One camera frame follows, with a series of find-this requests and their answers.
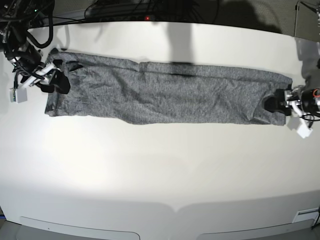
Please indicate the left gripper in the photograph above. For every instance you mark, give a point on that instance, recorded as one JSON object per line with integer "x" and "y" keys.
{"x": 291, "y": 101}

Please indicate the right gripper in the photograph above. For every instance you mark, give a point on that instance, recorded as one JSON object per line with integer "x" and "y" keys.
{"x": 53, "y": 80}

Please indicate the grey long-sleeve T-shirt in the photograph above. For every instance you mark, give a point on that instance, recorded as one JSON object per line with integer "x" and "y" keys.
{"x": 164, "y": 93}

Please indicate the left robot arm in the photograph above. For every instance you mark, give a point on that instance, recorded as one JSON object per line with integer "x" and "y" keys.
{"x": 315, "y": 107}

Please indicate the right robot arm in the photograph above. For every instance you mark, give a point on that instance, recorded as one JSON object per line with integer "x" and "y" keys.
{"x": 23, "y": 51}

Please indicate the black power strip red light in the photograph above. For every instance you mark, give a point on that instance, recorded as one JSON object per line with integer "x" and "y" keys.
{"x": 155, "y": 16}

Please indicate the white label plate on table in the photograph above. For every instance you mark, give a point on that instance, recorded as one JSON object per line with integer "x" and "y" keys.
{"x": 307, "y": 214}

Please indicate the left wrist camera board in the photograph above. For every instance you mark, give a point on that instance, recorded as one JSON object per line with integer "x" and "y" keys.
{"x": 300, "y": 126}

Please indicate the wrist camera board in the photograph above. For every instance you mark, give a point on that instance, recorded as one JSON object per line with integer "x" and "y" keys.
{"x": 300, "y": 126}
{"x": 18, "y": 95}

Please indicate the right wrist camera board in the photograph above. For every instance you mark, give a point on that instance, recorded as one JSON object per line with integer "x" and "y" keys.
{"x": 18, "y": 95}

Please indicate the metal stand frame right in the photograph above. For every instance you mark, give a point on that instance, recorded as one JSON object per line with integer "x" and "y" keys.
{"x": 307, "y": 20}

